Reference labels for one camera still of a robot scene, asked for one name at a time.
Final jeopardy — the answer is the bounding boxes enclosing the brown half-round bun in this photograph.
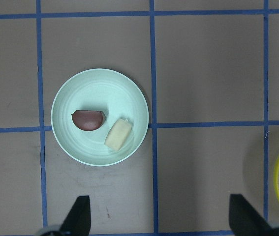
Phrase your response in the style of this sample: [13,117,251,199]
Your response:
[71,110,104,131]

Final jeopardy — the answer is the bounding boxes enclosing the white rectangular bun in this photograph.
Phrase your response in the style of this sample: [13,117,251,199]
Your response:
[104,118,132,151]

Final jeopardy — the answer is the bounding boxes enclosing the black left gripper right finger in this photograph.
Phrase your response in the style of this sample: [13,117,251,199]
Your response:
[229,194,274,236]

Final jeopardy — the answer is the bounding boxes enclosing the light green plate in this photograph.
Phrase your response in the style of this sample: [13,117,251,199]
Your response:
[51,69,149,166]

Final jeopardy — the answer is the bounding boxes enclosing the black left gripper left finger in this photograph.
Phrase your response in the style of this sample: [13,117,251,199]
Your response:
[60,196,91,236]

